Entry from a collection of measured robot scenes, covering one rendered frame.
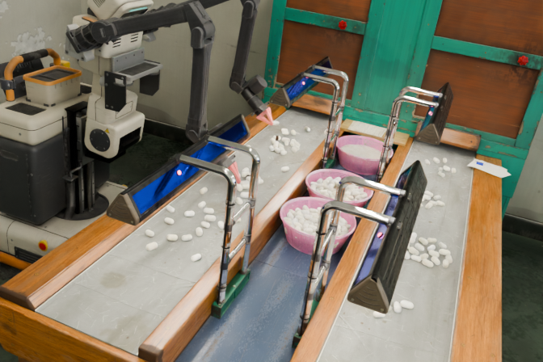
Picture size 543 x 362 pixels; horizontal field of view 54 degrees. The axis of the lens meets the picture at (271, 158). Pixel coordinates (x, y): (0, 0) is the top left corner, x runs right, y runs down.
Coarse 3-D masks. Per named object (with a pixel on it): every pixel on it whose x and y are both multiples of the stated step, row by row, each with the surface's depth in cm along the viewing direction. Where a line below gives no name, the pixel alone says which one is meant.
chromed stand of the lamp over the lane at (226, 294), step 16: (224, 144) 144; (240, 144) 144; (176, 160) 133; (192, 160) 132; (256, 160) 142; (224, 176) 129; (256, 176) 145; (256, 192) 147; (224, 224) 135; (224, 240) 136; (224, 256) 139; (224, 272) 141; (240, 272) 158; (224, 288) 144; (240, 288) 157; (224, 304) 146
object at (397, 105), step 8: (408, 88) 217; (416, 88) 217; (400, 96) 205; (408, 96) 204; (432, 96) 215; (440, 96) 214; (400, 104) 221; (424, 104) 202; (432, 104) 201; (392, 112) 208; (392, 120) 209; (392, 128) 211; (392, 136) 227; (384, 144) 214; (392, 144) 229; (384, 152) 214; (384, 160) 217; (384, 168) 234; (376, 176) 221
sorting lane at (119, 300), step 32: (288, 128) 262; (320, 128) 267; (288, 160) 229; (192, 192) 194; (224, 192) 196; (160, 224) 173; (192, 224) 175; (128, 256) 155; (160, 256) 157; (64, 288) 140; (96, 288) 141; (128, 288) 143; (160, 288) 144; (64, 320) 130; (96, 320) 131; (128, 320) 132; (160, 320) 134; (128, 352) 123
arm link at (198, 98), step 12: (192, 36) 178; (192, 48) 183; (204, 48) 181; (192, 60) 185; (204, 60) 184; (192, 72) 187; (204, 72) 186; (192, 84) 189; (204, 84) 188; (192, 96) 191; (204, 96) 191; (192, 108) 193; (204, 108) 194; (192, 120) 194; (204, 120) 197; (204, 132) 200
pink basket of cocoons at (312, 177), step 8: (312, 176) 215; (320, 176) 218; (336, 176) 220; (344, 176) 219; (312, 192) 202; (368, 192) 209; (312, 200) 206; (344, 200) 196; (360, 200) 198; (344, 216) 202
